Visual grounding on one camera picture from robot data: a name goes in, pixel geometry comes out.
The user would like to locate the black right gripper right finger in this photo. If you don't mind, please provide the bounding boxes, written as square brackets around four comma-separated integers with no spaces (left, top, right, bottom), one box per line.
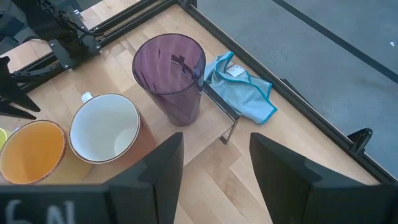
[249,132,398,224]

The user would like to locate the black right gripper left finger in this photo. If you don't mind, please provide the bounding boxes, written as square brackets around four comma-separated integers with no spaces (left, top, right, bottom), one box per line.
[0,131,185,224]

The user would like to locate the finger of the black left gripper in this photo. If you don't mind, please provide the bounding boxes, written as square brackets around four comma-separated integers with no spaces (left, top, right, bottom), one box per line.
[0,93,41,112]
[0,105,37,121]

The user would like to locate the pale yellow mug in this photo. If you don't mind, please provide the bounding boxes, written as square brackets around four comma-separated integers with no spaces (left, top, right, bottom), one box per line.
[0,119,94,187]

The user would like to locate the reddish-brown mug with white handle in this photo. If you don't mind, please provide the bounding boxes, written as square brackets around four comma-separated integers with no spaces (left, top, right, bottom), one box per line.
[68,91,158,175]

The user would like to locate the purple transparent tumbler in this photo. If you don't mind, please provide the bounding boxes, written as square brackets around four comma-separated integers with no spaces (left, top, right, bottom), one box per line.
[131,33,207,128]

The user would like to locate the light blue teal-edged cloth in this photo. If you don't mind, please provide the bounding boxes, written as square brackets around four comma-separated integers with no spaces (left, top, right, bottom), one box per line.
[203,50,279,125]

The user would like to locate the black table clamp handle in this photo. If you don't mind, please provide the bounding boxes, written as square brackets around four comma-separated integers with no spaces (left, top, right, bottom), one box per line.
[346,127,373,155]

